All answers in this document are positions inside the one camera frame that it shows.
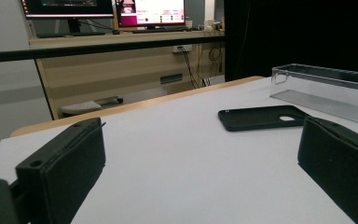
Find monitor with dark screen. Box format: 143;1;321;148
20;0;116;35

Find black horizontal frame bar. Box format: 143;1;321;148
0;35;227;64

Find wooden desk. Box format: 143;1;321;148
28;29;227;120

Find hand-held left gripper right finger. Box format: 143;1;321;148
297;116;358;224

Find grey chair base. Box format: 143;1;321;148
59;95;125;116

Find black keyboard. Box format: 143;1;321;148
131;26;189;35
36;31;106;39

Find black phone case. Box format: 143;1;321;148
217;105;310;133

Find black curtain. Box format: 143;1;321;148
223;0;358;82

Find black hanging cables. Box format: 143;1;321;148
180;46;225;90

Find white table mat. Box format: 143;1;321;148
0;76;358;224

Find grey desk slot plate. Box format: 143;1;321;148
159;73;184;85

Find white power socket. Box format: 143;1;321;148
172;44;194;54

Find monitor with pink screen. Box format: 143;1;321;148
115;0;187;31

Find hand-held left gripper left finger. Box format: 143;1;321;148
15;117;107;224

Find clear plastic container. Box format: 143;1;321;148
269;63;358;129

